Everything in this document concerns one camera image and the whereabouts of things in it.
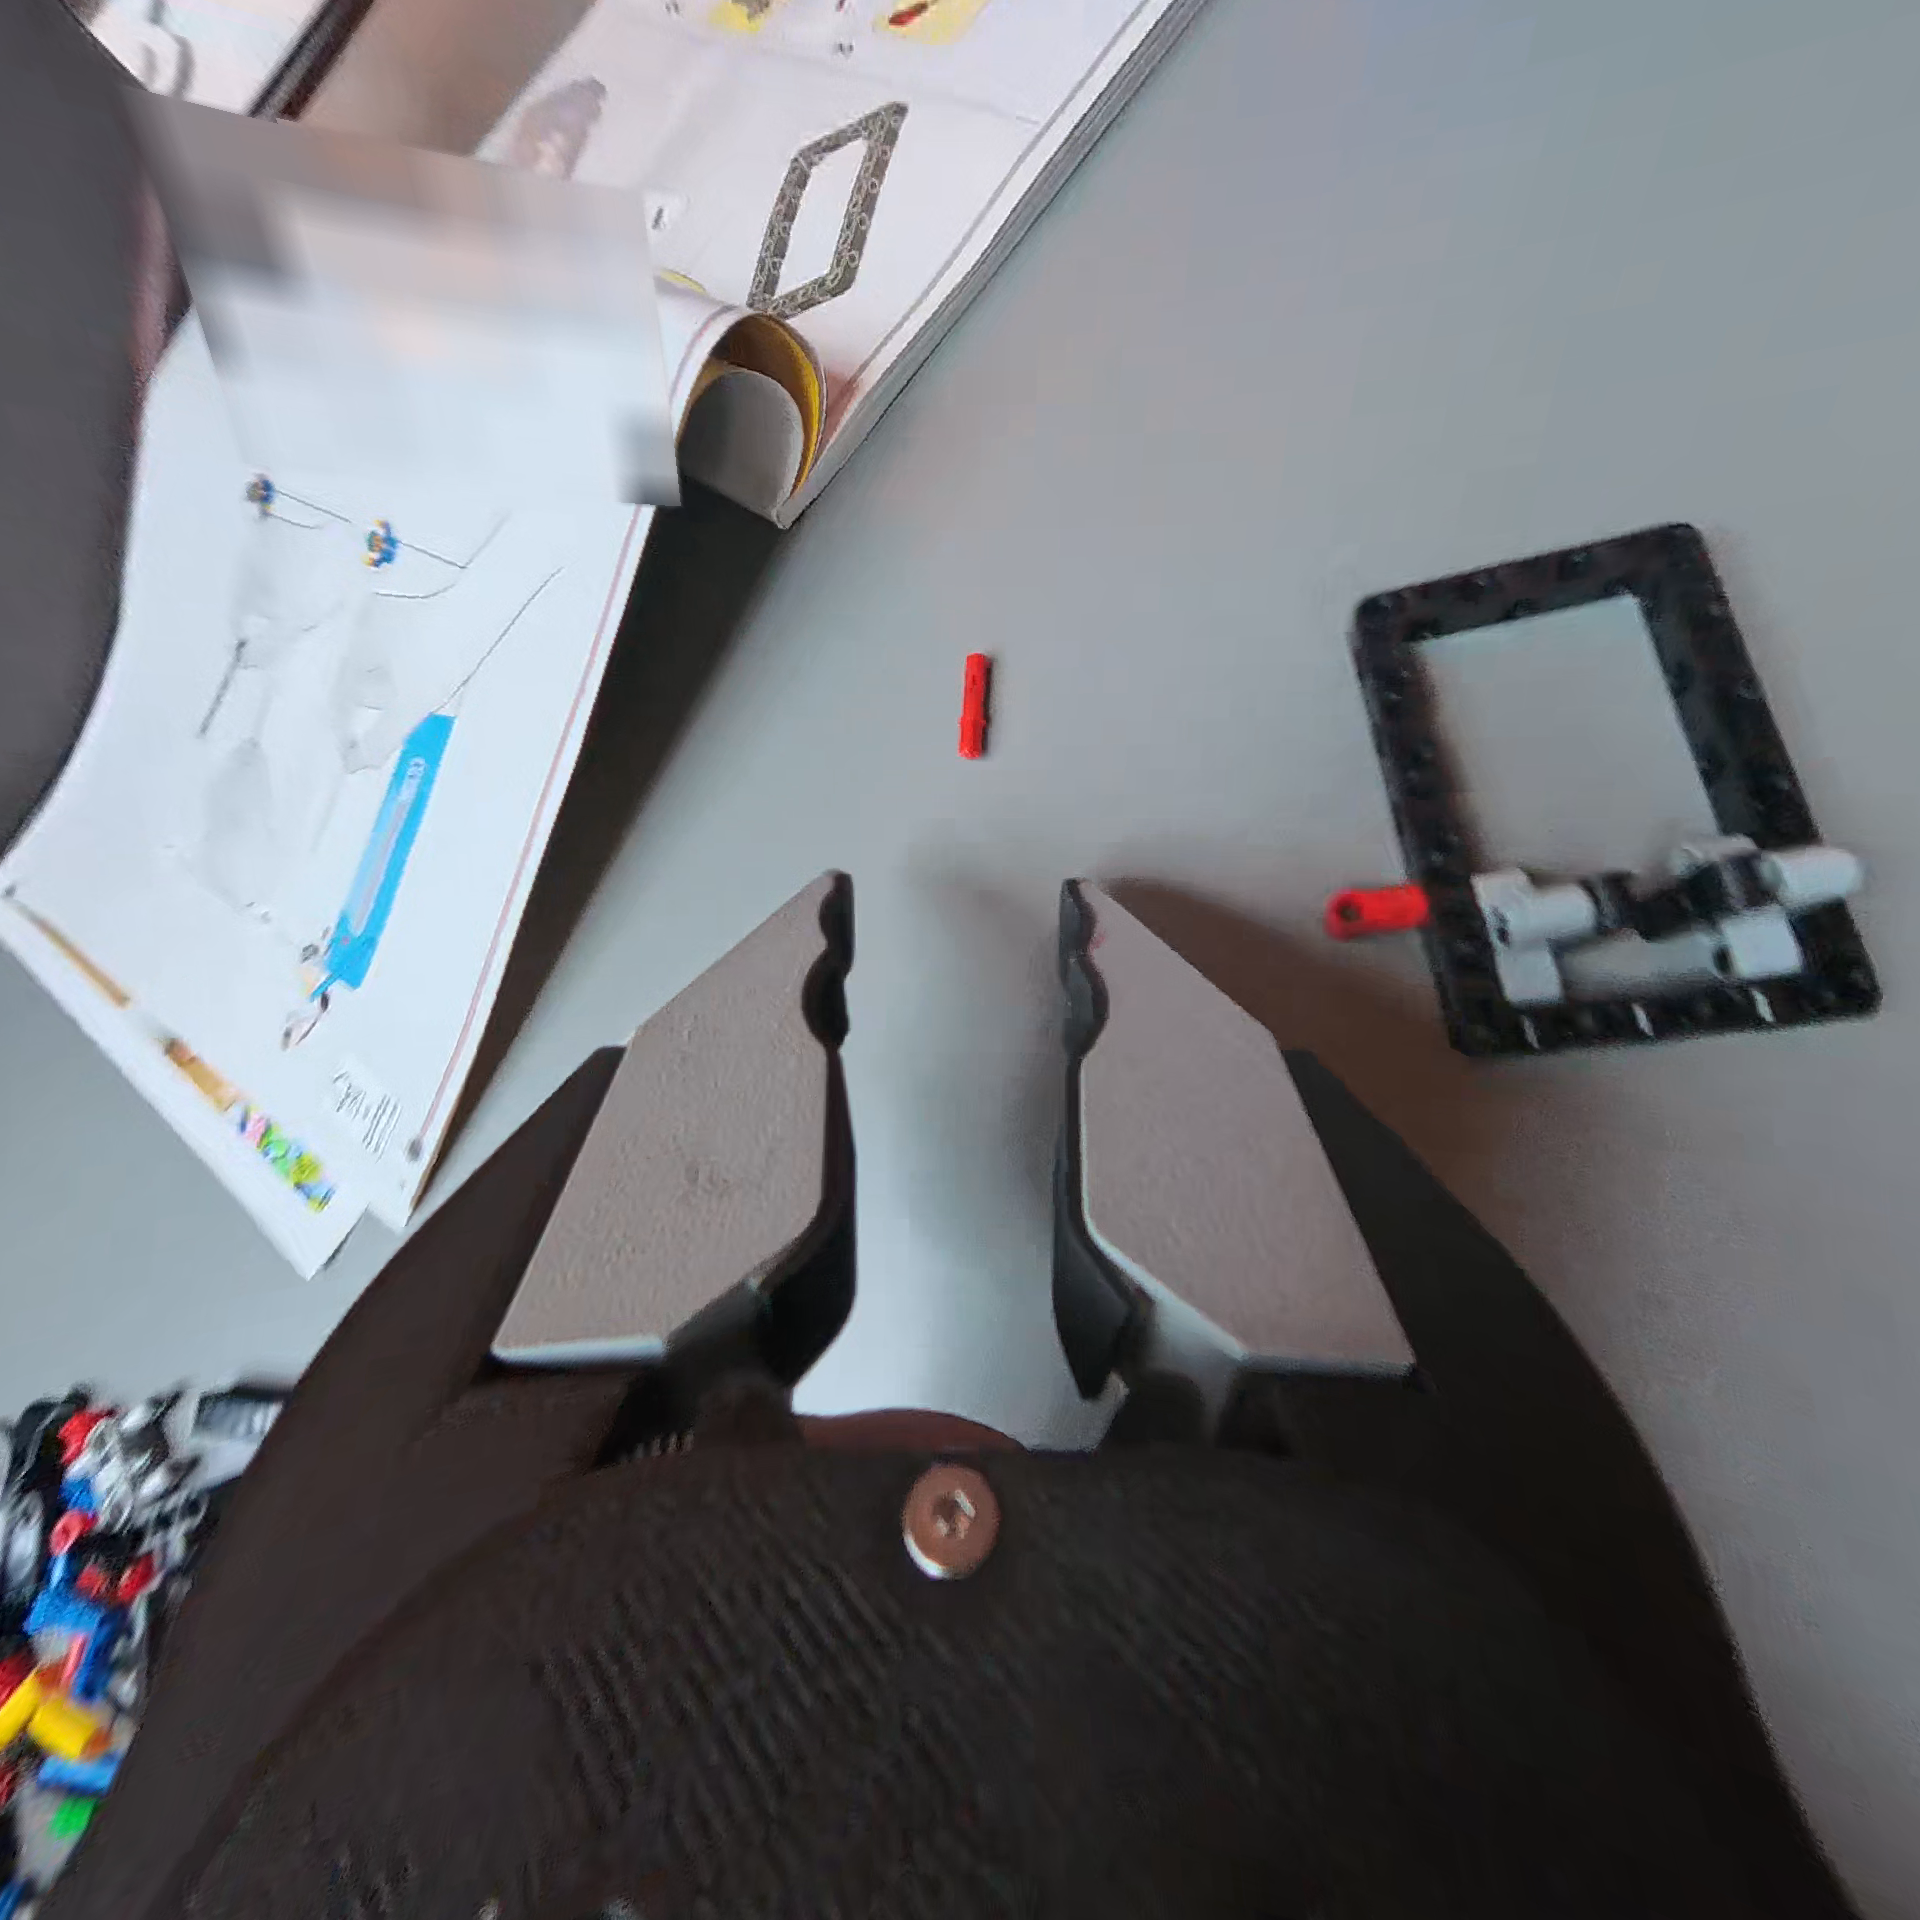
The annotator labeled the pile of loose lego pieces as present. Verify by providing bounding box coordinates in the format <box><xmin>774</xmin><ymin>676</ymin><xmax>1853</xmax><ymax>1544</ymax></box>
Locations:
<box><xmin>0</xmin><ymin>1387</ymin><xmax>296</xmax><ymax>1884</ymax></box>

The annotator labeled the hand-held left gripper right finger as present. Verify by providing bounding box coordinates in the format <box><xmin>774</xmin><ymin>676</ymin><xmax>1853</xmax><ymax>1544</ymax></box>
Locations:
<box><xmin>1050</xmin><ymin>878</ymin><xmax>1419</xmax><ymax>1404</ymax></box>

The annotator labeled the lego instruction booklet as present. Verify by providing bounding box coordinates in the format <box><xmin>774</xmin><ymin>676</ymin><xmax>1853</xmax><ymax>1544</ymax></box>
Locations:
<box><xmin>0</xmin><ymin>0</ymin><xmax>1217</xmax><ymax>1278</ymax></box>

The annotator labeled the black lego frame assembly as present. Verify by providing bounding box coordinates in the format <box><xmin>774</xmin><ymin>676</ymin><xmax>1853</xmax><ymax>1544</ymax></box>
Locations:
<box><xmin>1352</xmin><ymin>521</ymin><xmax>1883</xmax><ymax>1058</ymax></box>

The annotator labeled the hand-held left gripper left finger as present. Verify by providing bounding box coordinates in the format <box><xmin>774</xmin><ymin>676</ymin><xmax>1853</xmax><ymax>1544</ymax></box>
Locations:
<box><xmin>488</xmin><ymin>866</ymin><xmax>860</xmax><ymax>1390</ymax></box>

